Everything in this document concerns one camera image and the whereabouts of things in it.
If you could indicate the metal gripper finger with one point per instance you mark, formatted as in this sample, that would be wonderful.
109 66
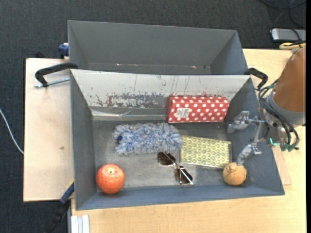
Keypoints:
239 123
247 152

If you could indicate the tan orange fruit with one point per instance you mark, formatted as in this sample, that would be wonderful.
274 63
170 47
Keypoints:
234 174

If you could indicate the red white-dotted box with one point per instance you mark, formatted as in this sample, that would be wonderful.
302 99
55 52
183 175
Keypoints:
201 109

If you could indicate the green patterned flat packet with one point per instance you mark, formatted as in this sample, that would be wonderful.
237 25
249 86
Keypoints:
206 152

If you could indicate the brown-lensed sunglasses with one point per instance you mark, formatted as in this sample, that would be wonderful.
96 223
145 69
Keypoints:
179 170

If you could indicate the blue and white fluffy duster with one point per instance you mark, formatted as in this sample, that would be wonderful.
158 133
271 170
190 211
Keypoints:
145 138

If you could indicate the grey metal bin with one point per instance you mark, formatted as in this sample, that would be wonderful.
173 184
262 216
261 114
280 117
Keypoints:
145 47

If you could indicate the red apple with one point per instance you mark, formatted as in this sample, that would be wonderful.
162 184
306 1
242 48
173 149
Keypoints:
110 178

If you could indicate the pale wood board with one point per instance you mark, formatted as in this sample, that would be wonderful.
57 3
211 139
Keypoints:
46 130

